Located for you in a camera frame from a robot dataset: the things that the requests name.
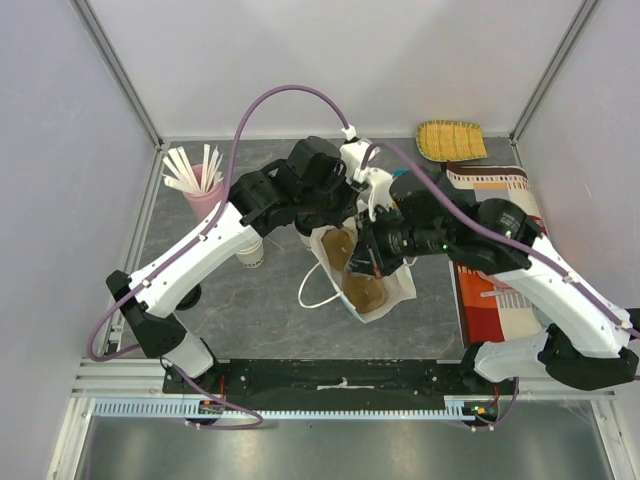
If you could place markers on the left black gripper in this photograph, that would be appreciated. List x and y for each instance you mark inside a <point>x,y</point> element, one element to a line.
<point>349,207</point>

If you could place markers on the yellow woven tray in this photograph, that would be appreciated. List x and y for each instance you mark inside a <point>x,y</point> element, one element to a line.
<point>446,141</point>

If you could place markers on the stack of white paper cups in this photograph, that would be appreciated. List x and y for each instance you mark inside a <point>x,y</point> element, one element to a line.
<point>252,256</point>

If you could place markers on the pink straw holder cup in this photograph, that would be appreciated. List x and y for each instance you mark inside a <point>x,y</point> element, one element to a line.
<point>203,204</point>

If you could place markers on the white wrapped straws bundle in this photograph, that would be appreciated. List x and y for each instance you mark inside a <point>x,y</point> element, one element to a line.
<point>196,180</point>

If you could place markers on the colourful patterned placemat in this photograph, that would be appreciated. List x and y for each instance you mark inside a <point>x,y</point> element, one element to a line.
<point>487,311</point>

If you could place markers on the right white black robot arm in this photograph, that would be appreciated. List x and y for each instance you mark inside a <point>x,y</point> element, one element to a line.
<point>586,343</point>

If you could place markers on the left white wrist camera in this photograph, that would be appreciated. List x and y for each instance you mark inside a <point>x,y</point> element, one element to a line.
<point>352,154</point>

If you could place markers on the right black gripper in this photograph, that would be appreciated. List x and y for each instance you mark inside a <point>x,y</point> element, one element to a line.
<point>370,248</point>

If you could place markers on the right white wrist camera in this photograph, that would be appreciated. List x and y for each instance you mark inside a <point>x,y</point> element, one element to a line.
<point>379,182</point>

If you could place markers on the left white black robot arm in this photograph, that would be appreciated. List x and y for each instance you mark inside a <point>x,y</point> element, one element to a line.
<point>316,185</point>

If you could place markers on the brown cardboard cup carrier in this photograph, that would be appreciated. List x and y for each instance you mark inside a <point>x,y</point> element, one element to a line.
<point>365,293</point>

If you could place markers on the slotted cable duct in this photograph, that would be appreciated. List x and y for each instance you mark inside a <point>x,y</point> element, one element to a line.
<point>192,408</point>

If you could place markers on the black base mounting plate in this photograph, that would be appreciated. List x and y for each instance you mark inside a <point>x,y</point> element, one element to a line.
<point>251,383</point>

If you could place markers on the light blue paper bag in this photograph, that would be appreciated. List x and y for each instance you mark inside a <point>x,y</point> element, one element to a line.
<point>399,286</point>

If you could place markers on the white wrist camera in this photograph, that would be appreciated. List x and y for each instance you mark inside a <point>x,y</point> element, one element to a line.
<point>352,154</point>
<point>379,182</point>

